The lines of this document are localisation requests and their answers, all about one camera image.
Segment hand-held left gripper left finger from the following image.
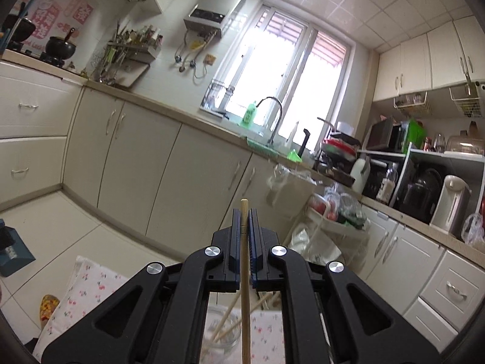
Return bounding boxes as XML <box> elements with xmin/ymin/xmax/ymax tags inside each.
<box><xmin>41</xmin><ymin>208</ymin><xmax>245</xmax><ymax>364</ymax></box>

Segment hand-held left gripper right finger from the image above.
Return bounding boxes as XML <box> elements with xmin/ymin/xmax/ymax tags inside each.
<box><xmin>247</xmin><ymin>208</ymin><xmax>442</xmax><ymax>364</ymax></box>

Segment light single chopstick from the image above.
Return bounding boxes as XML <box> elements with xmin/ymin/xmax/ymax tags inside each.
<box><xmin>240</xmin><ymin>198</ymin><xmax>251</xmax><ymax>364</ymax></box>

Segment bundle of wooden chopsticks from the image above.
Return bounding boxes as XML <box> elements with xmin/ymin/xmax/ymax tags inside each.
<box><xmin>210</xmin><ymin>291</ymin><xmax>279</xmax><ymax>344</ymax></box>

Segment clear glass jar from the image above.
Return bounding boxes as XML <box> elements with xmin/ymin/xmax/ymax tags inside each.
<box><xmin>199</xmin><ymin>305</ymin><xmax>243</xmax><ymax>364</ymax></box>

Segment white plastic bag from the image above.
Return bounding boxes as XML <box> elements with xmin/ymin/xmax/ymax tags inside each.
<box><xmin>290</xmin><ymin>224</ymin><xmax>342</xmax><ymax>264</ymax></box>

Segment clear hanging plastic bag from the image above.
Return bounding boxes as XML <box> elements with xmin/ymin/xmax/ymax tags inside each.
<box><xmin>265</xmin><ymin>163</ymin><xmax>317</xmax><ymax>207</ymax></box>

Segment bag of red food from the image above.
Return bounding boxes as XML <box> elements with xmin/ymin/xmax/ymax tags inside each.
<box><xmin>313</xmin><ymin>193</ymin><xmax>342</xmax><ymax>221</ymax></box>

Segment white trolley cart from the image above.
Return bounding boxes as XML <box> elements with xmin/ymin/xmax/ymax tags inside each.
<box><xmin>288</xmin><ymin>193</ymin><xmax>372</xmax><ymax>270</ymax></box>

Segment cream sink base cabinets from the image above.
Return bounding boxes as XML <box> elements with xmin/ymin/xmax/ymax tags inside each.
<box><xmin>62</xmin><ymin>87</ymin><xmax>315</xmax><ymax>258</ymax></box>

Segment green dish soap bottle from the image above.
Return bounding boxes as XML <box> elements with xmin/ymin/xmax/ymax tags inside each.
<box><xmin>242</xmin><ymin>99</ymin><xmax>258</xmax><ymax>126</ymax></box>

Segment white plastic jug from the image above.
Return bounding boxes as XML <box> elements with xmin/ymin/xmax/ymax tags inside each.
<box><xmin>350</xmin><ymin>157</ymin><xmax>371</xmax><ymax>194</ymax></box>

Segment stack of pots and dishes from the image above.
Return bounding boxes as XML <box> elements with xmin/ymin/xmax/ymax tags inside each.
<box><xmin>313</xmin><ymin>117</ymin><xmax>364</xmax><ymax>183</ymax></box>

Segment steel sink faucet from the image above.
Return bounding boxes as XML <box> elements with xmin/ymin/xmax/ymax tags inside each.
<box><xmin>256</xmin><ymin>96</ymin><xmax>284</xmax><ymax>147</ymax></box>

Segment cream two door base cabinet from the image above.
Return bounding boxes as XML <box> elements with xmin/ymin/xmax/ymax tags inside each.
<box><xmin>356</xmin><ymin>205</ymin><xmax>448</xmax><ymax>312</ymax></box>

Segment cherry print tablecloth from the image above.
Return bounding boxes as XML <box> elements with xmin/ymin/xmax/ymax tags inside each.
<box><xmin>32</xmin><ymin>256</ymin><xmax>286</xmax><ymax>364</ymax></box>

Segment dark sauce bottle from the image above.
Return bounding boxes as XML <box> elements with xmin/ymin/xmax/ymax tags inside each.
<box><xmin>377</xmin><ymin>169</ymin><xmax>398</xmax><ymax>203</ymax></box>

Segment kitchen window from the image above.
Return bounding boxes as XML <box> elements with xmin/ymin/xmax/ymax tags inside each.
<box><xmin>201</xmin><ymin>2</ymin><xmax>357</xmax><ymax>160</ymax></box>

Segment black electric kettle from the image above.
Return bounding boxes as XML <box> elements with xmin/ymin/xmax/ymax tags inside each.
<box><xmin>402</xmin><ymin>169</ymin><xmax>444</xmax><ymax>221</ymax></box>

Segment microwave oven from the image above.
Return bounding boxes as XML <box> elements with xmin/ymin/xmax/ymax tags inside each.
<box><xmin>366</xmin><ymin>117</ymin><xmax>408</xmax><ymax>152</ymax></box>

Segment yellow patterned slipper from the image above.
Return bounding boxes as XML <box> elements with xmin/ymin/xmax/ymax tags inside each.
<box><xmin>40</xmin><ymin>295</ymin><xmax>60</xmax><ymax>327</ymax></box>

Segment cream panelled drawer stack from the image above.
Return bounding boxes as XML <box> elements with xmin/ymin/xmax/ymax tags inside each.
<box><xmin>402</xmin><ymin>250</ymin><xmax>485</xmax><ymax>353</ymax></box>

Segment cream thermo pot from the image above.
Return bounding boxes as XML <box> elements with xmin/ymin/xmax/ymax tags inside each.
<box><xmin>430</xmin><ymin>174</ymin><xmax>472</xmax><ymax>236</ymax></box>

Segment white countertop shelf rack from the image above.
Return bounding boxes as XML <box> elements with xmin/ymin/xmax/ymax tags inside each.
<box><xmin>358</xmin><ymin>148</ymin><xmax>485</xmax><ymax>236</ymax></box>

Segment dark teal dustpan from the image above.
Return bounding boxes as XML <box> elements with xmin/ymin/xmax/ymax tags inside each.
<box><xmin>0</xmin><ymin>218</ymin><xmax>36</xmax><ymax>277</ymax></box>

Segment crumpled clear plastic bag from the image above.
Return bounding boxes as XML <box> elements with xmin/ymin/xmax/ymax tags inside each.
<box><xmin>460</xmin><ymin>212</ymin><xmax>485</xmax><ymax>245</ymax></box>

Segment cream drawer unit under stove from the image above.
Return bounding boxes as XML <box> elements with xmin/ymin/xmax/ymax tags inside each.
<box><xmin>0</xmin><ymin>62</ymin><xmax>82</xmax><ymax>205</ymax></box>

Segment silver water heater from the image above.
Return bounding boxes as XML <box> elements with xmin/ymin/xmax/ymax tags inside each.
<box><xmin>184</xmin><ymin>0</ymin><xmax>249</xmax><ymax>39</ymax></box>

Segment cream corner upper cabinets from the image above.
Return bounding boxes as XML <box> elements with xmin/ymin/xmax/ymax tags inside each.
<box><xmin>373</xmin><ymin>17</ymin><xmax>485</xmax><ymax>103</ymax></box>

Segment black upright handle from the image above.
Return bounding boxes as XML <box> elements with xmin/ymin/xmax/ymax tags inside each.
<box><xmin>299</xmin><ymin>128</ymin><xmax>312</xmax><ymax>158</ymax></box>

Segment wire window sill caddy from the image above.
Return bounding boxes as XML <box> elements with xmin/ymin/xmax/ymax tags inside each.
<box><xmin>201</xmin><ymin>79</ymin><xmax>236</xmax><ymax>114</ymax></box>

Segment water heater hoses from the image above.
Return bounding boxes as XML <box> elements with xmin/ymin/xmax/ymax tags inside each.
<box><xmin>174</xmin><ymin>30</ymin><xmax>216</xmax><ymax>84</ymax></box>

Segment wall utensil rack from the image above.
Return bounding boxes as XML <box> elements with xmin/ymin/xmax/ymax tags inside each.
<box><xmin>91</xmin><ymin>19</ymin><xmax>164</xmax><ymax>86</ymax></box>

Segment small hanging wire basket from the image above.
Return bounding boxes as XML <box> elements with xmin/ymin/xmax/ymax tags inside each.
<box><xmin>393</xmin><ymin>93</ymin><xmax>434</xmax><ymax>116</ymax></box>

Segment large hanging wire basket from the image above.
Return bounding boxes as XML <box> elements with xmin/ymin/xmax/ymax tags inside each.
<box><xmin>450</xmin><ymin>81</ymin><xmax>485</xmax><ymax>116</ymax></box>

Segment pink wall poster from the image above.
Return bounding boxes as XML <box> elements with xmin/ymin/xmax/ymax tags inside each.
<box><xmin>15</xmin><ymin>0</ymin><xmax>95</xmax><ymax>42</ymax></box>

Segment black wok orange handle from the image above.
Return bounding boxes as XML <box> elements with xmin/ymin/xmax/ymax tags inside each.
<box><xmin>2</xmin><ymin>2</ymin><xmax>36</xmax><ymax>50</ymax></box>

